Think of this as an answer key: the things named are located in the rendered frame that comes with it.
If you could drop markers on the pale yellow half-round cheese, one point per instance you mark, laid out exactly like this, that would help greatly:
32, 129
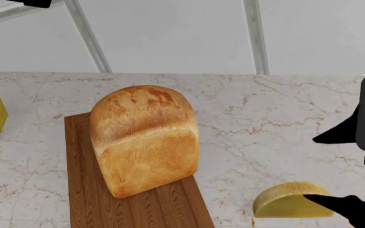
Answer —
284, 204

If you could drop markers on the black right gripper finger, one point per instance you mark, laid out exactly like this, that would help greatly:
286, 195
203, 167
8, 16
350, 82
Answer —
344, 133
350, 209

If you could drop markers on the wooden cutting board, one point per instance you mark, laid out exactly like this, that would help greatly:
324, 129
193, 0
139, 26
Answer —
166, 206

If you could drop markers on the grey window frame bar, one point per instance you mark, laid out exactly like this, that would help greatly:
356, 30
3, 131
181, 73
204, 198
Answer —
256, 38
21, 13
89, 38

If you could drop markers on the golden brown bread loaf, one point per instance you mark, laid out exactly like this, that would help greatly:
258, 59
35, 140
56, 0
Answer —
144, 142

